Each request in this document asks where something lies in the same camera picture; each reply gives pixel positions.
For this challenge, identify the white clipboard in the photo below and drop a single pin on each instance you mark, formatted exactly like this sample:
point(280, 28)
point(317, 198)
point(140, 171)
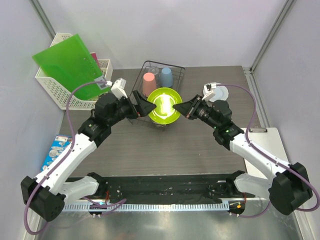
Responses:
point(269, 139)

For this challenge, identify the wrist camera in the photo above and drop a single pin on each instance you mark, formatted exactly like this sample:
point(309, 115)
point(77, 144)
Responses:
point(209, 91)
point(118, 88)

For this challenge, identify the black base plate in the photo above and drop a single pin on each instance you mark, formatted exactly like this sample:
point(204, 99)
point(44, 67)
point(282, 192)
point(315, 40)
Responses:
point(170, 189)

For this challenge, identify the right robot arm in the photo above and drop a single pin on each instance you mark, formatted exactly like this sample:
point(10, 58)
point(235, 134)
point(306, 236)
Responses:
point(286, 186)

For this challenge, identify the wire dish rack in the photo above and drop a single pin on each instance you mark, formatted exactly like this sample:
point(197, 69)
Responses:
point(178, 74)

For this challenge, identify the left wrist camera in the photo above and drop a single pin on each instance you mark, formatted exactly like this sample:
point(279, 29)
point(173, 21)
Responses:
point(118, 88)

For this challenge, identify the blue plastic cup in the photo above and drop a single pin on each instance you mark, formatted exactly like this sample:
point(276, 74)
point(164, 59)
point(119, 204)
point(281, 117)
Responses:
point(166, 77)

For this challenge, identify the clear glass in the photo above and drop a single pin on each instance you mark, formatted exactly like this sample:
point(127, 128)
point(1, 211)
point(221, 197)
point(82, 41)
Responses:
point(154, 70)

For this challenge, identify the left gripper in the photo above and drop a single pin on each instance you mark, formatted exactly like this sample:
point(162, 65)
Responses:
point(143, 107)

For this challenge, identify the pink plastic cup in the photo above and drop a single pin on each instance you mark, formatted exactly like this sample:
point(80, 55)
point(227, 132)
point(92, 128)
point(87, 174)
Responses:
point(148, 84)

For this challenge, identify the lime green plate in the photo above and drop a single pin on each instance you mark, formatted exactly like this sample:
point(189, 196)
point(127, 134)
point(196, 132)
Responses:
point(164, 98)

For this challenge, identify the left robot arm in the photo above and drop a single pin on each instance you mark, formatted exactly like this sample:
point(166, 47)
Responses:
point(48, 193)

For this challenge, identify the green plastic file folder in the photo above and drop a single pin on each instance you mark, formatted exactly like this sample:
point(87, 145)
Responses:
point(67, 65)

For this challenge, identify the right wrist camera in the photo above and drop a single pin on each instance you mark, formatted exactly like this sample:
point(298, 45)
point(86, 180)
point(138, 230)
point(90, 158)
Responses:
point(209, 91)

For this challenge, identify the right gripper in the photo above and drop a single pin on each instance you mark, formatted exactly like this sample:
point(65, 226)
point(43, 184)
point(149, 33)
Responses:
point(190, 108)

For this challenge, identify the white file organizer basket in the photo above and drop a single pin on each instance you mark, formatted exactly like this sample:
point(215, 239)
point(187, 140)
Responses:
point(72, 102)

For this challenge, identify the blue booklet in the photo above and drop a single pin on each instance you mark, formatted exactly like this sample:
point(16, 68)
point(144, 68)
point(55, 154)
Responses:
point(59, 144)

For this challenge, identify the white cable duct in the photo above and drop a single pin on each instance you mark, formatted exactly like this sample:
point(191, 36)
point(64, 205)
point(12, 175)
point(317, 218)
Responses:
point(83, 206)

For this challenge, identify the white scalloped plate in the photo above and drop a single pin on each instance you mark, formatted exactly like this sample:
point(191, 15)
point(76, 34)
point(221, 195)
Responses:
point(221, 93)

